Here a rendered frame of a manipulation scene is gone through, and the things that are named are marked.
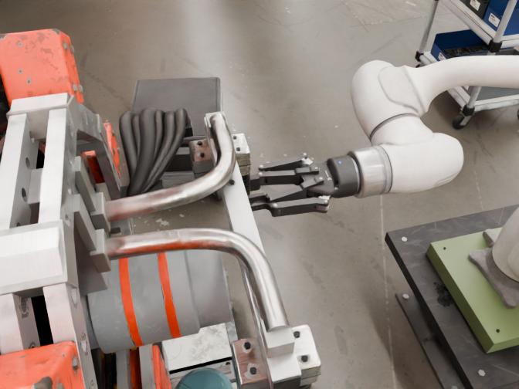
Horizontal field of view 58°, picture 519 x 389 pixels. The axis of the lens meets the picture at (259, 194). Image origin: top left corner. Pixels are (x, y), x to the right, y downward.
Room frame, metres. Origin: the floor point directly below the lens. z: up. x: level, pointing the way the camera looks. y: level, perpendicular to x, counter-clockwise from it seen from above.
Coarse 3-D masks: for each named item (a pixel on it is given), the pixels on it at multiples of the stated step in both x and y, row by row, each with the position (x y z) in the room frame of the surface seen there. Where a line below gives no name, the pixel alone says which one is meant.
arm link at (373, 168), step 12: (360, 156) 0.60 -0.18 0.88; (372, 156) 0.60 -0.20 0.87; (384, 156) 0.60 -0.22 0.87; (360, 168) 0.58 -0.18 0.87; (372, 168) 0.58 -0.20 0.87; (384, 168) 0.58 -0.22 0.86; (360, 180) 0.57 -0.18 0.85; (372, 180) 0.57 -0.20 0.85; (384, 180) 0.57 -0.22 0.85; (360, 192) 0.56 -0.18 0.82; (372, 192) 0.56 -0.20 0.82; (384, 192) 0.57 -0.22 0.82
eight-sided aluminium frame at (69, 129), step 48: (48, 96) 0.44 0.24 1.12; (48, 144) 0.36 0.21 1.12; (96, 144) 0.56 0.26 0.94; (0, 192) 0.29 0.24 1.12; (48, 192) 0.29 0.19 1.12; (96, 192) 0.56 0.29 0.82; (0, 240) 0.24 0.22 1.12; (48, 240) 0.24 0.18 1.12; (0, 288) 0.20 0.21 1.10; (48, 288) 0.20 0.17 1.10; (0, 336) 0.17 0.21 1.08; (96, 384) 0.16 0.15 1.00; (144, 384) 0.30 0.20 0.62
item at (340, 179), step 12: (348, 156) 0.61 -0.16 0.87; (324, 168) 0.60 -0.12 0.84; (336, 168) 0.58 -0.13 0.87; (348, 168) 0.58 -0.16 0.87; (300, 180) 0.59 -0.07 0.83; (324, 180) 0.58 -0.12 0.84; (336, 180) 0.57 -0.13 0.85; (348, 180) 0.57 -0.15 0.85; (312, 192) 0.55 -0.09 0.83; (324, 192) 0.55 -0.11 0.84; (336, 192) 0.55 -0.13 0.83; (348, 192) 0.56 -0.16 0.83
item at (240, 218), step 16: (240, 176) 0.45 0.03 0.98; (224, 192) 0.42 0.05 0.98; (240, 192) 0.42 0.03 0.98; (240, 208) 0.39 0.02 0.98; (240, 224) 0.37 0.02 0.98; (256, 240) 0.34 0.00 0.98; (256, 304) 0.25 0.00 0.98; (256, 320) 0.24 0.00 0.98; (272, 368) 0.18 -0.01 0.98; (288, 368) 0.18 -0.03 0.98; (272, 384) 0.17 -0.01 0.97; (288, 384) 0.17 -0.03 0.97
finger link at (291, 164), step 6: (300, 156) 0.64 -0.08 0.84; (306, 156) 0.64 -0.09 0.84; (270, 162) 0.62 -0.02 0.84; (276, 162) 0.62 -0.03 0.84; (282, 162) 0.62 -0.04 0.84; (288, 162) 0.62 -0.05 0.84; (294, 162) 0.62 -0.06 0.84; (258, 168) 0.61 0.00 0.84; (264, 168) 0.60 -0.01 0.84; (270, 168) 0.61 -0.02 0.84; (276, 168) 0.61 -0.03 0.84; (282, 168) 0.61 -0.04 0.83; (288, 168) 0.62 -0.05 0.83; (294, 168) 0.62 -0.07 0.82
